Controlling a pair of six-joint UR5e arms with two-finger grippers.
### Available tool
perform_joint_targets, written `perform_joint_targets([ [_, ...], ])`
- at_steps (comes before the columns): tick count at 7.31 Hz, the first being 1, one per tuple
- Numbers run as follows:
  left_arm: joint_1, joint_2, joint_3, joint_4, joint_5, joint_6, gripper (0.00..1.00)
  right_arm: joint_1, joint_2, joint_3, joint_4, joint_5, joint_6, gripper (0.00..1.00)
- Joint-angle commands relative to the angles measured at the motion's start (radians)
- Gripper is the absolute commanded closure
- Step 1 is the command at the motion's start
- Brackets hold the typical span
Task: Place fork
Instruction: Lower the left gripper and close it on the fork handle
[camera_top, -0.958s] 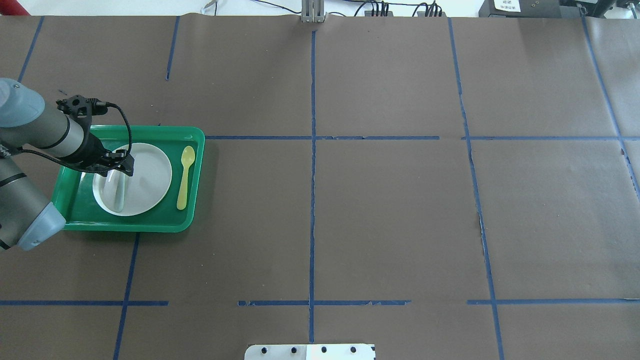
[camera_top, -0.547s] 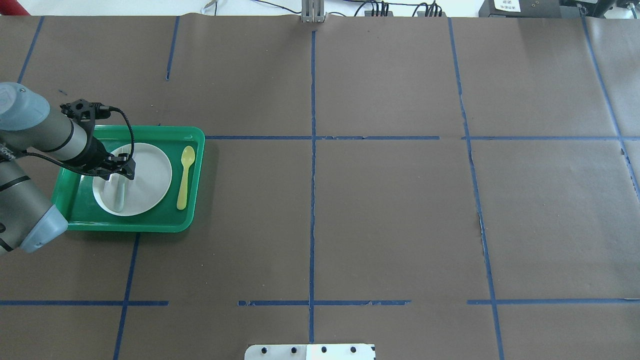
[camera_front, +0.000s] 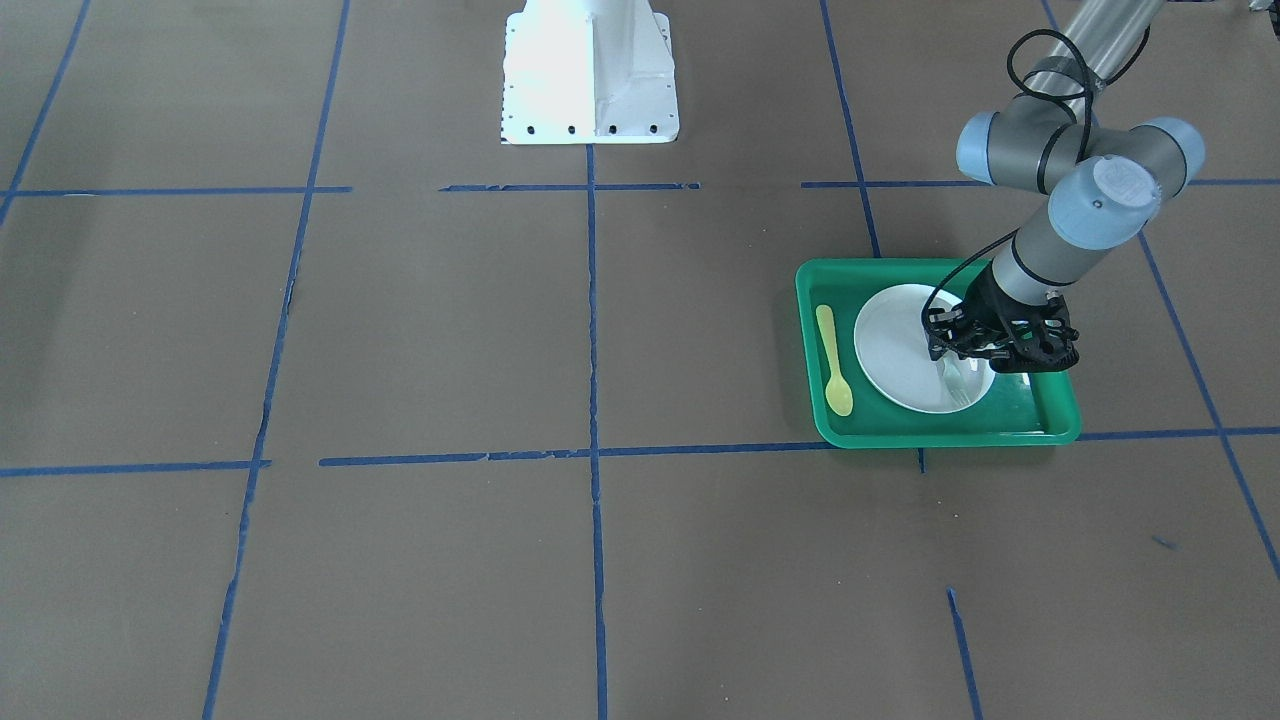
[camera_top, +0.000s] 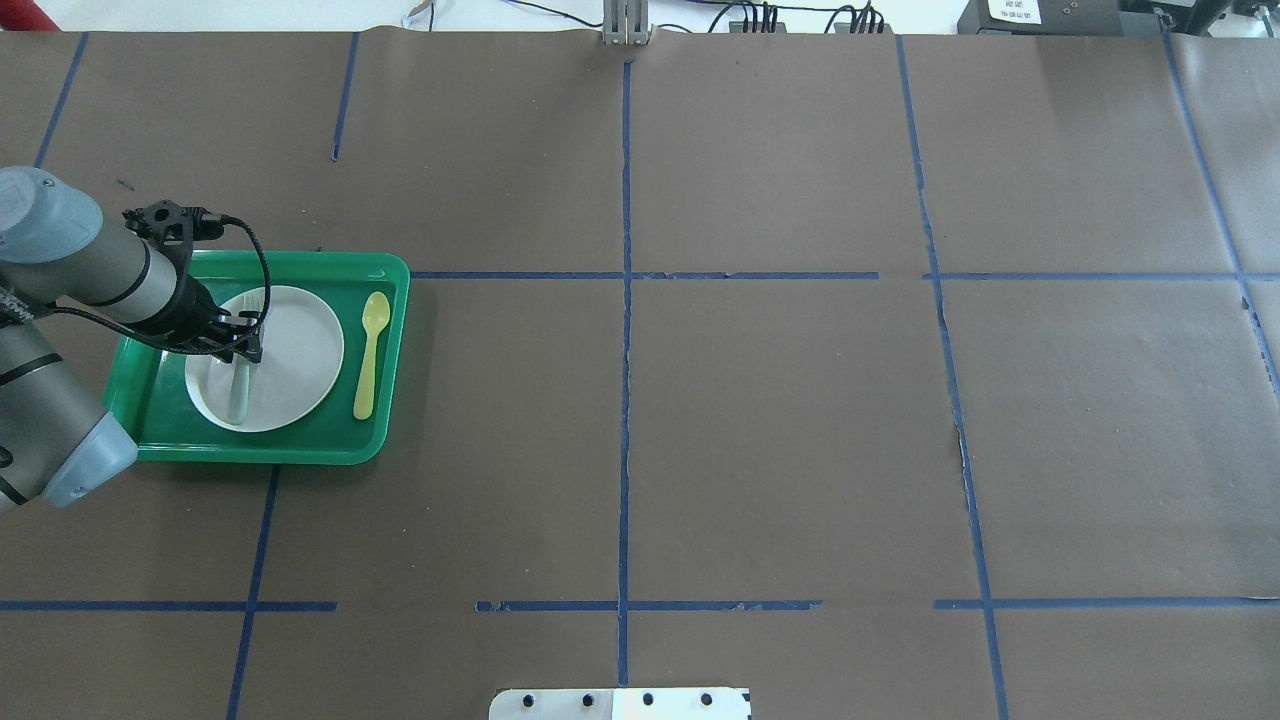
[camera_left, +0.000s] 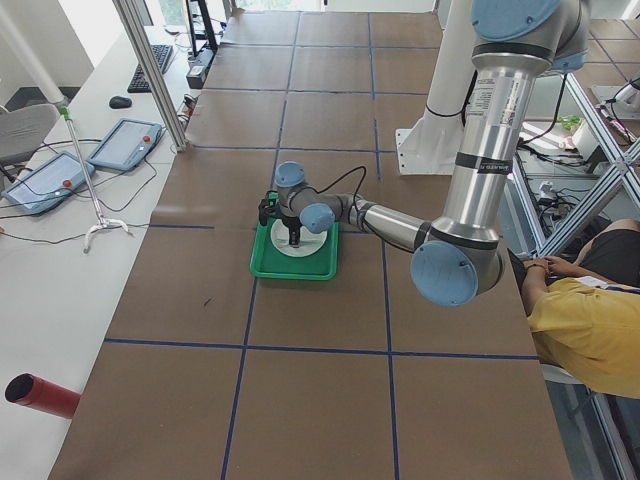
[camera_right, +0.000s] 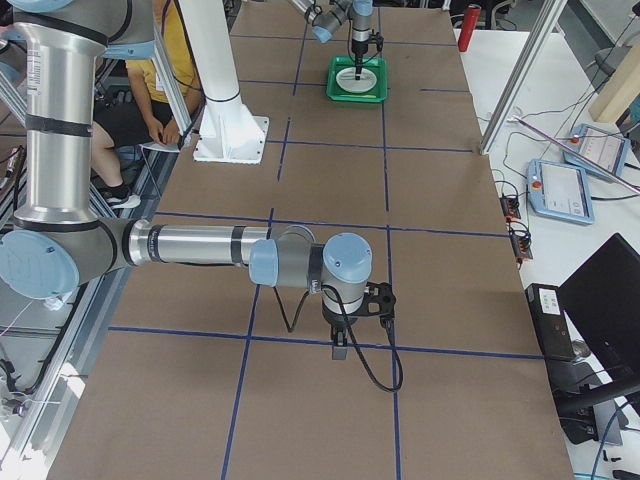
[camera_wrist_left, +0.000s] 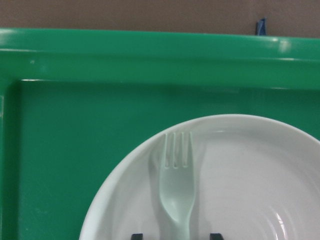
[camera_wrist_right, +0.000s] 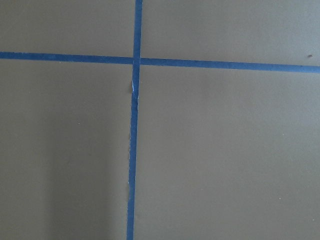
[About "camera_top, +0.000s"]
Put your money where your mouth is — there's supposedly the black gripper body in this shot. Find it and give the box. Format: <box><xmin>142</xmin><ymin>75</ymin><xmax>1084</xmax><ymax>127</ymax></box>
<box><xmin>150</xmin><ymin>275</ymin><xmax>239</xmax><ymax>355</ymax></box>

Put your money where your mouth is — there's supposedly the pale green plastic fork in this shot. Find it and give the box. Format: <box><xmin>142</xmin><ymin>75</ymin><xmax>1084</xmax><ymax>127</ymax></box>
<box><xmin>227</xmin><ymin>357</ymin><xmax>253</xmax><ymax>427</ymax></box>

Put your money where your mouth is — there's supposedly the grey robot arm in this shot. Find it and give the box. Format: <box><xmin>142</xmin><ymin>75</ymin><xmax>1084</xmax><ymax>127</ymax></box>
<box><xmin>1</xmin><ymin>167</ymin><xmax>274</xmax><ymax>512</ymax></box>

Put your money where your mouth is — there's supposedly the white round plate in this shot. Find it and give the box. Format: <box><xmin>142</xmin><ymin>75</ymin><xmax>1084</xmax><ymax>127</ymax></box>
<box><xmin>184</xmin><ymin>284</ymin><xmax>346</xmax><ymax>433</ymax></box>

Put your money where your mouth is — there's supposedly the green plastic tray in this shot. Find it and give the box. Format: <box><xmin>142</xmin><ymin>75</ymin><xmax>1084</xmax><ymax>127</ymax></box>
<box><xmin>105</xmin><ymin>251</ymin><xmax>410</xmax><ymax>465</ymax></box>

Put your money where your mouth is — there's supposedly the yellow plastic spoon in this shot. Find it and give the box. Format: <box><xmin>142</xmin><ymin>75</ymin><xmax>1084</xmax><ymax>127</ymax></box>
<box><xmin>352</xmin><ymin>291</ymin><xmax>390</xmax><ymax>421</ymax></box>

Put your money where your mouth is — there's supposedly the red object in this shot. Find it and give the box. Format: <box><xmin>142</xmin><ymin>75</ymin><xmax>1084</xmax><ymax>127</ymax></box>
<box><xmin>0</xmin><ymin>0</ymin><xmax>61</xmax><ymax>32</ymax></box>

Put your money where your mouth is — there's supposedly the black device box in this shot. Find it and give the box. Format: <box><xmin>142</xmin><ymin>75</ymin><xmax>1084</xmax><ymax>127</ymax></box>
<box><xmin>956</xmin><ymin>1</ymin><xmax>1164</xmax><ymax>37</ymax></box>

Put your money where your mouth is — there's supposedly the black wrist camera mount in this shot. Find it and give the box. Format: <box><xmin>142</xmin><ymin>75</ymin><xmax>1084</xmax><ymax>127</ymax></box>
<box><xmin>122</xmin><ymin>200</ymin><xmax>224</xmax><ymax>250</ymax></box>

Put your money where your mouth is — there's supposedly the white metal base plate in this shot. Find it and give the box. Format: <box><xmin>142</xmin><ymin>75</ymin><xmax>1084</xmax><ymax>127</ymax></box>
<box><xmin>488</xmin><ymin>687</ymin><xmax>753</xmax><ymax>719</ymax></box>

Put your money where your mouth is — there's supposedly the grey aluminium bracket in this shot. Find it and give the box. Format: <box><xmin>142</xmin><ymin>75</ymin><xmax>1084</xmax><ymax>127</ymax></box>
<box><xmin>600</xmin><ymin>0</ymin><xmax>654</xmax><ymax>47</ymax></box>

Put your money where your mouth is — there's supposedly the black cable bundle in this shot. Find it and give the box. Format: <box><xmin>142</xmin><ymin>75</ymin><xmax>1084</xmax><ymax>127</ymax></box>
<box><xmin>500</xmin><ymin>0</ymin><xmax>891</xmax><ymax>35</ymax></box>

